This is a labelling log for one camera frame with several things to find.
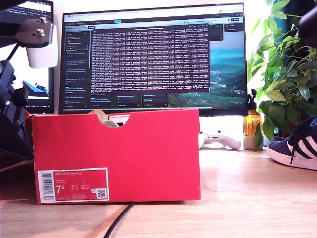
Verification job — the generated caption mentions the red cardboard shoebox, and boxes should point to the red cardboard shoebox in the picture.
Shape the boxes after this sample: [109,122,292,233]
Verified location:
[0,109,202,205]

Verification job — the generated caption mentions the blue suede shoe white stripes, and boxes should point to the blue suede shoe white stripes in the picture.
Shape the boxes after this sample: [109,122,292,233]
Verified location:
[266,116,317,171]

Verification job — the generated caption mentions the wide black computer monitor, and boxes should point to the wide black computer monitor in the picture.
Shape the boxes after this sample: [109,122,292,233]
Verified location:
[58,2,249,117]

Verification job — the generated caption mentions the white game controller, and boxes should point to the white game controller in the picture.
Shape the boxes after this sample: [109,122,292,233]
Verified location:
[199,130,242,151]

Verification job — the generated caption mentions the small cream ceramic pot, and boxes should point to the small cream ceramic pot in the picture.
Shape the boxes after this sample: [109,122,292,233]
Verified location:
[242,135,264,151]

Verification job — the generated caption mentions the amber glass pump bottle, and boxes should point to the amber glass pump bottle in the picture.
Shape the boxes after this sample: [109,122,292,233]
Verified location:
[243,88,263,137]

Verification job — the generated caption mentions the green leafy potted plant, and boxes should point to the green leafy potted plant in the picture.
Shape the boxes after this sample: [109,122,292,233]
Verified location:
[247,0,317,151]

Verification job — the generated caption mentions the thin black camera cable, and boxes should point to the thin black camera cable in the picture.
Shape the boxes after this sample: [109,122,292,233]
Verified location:
[6,44,21,62]

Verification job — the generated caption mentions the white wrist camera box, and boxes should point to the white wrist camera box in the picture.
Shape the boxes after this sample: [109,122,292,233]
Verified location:
[14,17,59,69]

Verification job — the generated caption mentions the thick black cable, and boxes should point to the thick black cable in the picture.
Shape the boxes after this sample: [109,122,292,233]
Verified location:
[103,202,136,238]

